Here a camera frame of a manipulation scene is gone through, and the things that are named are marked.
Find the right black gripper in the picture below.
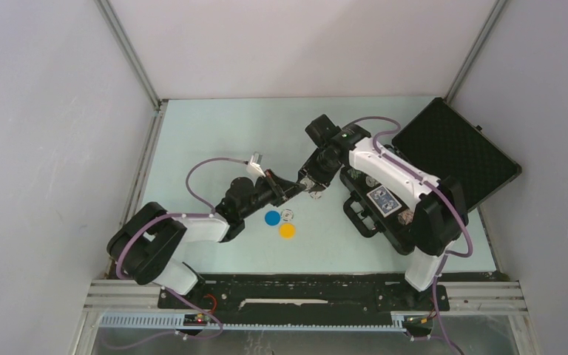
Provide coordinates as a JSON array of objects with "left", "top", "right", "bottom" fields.
[{"left": 297, "top": 147, "right": 342, "bottom": 194}]

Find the blue disc chip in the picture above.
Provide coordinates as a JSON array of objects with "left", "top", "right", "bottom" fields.
[{"left": 264, "top": 210, "right": 282, "bottom": 226}]

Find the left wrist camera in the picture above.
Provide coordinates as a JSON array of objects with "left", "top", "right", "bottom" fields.
[{"left": 246, "top": 152, "right": 266, "bottom": 178}]

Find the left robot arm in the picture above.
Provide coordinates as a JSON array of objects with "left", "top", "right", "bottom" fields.
[{"left": 106, "top": 169, "right": 306, "bottom": 308}]

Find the green chip row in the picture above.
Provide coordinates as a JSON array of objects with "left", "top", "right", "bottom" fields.
[{"left": 347, "top": 168, "right": 365, "bottom": 180}]

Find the black poker case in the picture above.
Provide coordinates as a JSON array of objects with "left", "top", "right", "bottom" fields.
[{"left": 339, "top": 98, "right": 521, "bottom": 255}]

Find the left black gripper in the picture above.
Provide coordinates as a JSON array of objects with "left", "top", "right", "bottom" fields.
[{"left": 240, "top": 169, "right": 305, "bottom": 219}]

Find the yellow disc chip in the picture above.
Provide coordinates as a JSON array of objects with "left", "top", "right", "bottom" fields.
[{"left": 279, "top": 223, "right": 297, "bottom": 239}]

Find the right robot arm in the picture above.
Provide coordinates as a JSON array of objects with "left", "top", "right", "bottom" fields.
[{"left": 299, "top": 115, "right": 473, "bottom": 309}]

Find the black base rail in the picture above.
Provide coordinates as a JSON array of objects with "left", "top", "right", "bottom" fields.
[{"left": 156, "top": 272, "right": 452, "bottom": 328}]

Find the brown chip row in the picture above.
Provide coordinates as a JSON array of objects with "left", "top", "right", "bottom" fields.
[{"left": 397, "top": 209, "right": 414, "bottom": 226}]

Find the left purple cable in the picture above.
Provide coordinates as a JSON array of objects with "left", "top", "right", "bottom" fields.
[{"left": 115, "top": 157, "right": 251, "bottom": 351}]

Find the white poker chip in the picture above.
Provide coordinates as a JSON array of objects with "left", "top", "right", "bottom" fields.
[
  {"left": 300, "top": 177, "right": 314, "bottom": 191},
  {"left": 309, "top": 192, "right": 322, "bottom": 200},
  {"left": 280, "top": 209, "right": 294, "bottom": 222}
]

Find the blue card deck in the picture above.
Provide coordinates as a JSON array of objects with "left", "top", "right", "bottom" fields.
[{"left": 366, "top": 185, "right": 402, "bottom": 217}]

